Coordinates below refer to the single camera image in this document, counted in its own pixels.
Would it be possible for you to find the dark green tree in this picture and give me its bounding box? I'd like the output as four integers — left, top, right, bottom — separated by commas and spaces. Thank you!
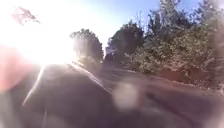
69, 28, 105, 65

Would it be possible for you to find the grey paved path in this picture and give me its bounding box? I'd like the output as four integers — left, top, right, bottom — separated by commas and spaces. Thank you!
9, 62, 116, 128

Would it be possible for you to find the row of trees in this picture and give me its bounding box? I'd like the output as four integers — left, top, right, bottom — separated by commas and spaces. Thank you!
104, 0, 224, 88

